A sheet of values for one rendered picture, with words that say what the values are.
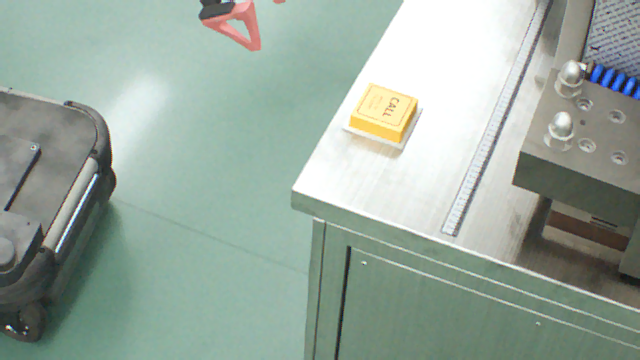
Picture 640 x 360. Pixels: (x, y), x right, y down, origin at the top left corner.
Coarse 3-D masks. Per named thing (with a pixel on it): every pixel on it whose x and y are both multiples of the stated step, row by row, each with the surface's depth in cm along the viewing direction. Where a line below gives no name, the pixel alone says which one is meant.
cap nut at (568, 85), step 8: (568, 64) 131; (576, 64) 131; (560, 72) 133; (568, 72) 131; (576, 72) 131; (560, 80) 132; (568, 80) 132; (576, 80) 131; (560, 88) 133; (568, 88) 132; (576, 88) 132; (560, 96) 133; (568, 96) 133; (576, 96) 133
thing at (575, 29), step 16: (576, 0) 142; (592, 0) 141; (576, 16) 144; (592, 16) 146; (576, 32) 146; (560, 48) 149; (576, 48) 148; (544, 64) 155; (560, 64) 151; (544, 80) 153
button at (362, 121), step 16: (368, 96) 146; (384, 96) 147; (400, 96) 147; (352, 112) 144; (368, 112) 144; (384, 112) 145; (400, 112) 145; (368, 128) 144; (384, 128) 143; (400, 128) 143
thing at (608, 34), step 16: (608, 0) 130; (624, 0) 129; (608, 16) 132; (624, 16) 131; (592, 32) 135; (608, 32) 133; (624, 32) 132; (608, 48) 135; (624, 48) 134; (608, 64) 137; (624, 64) 136
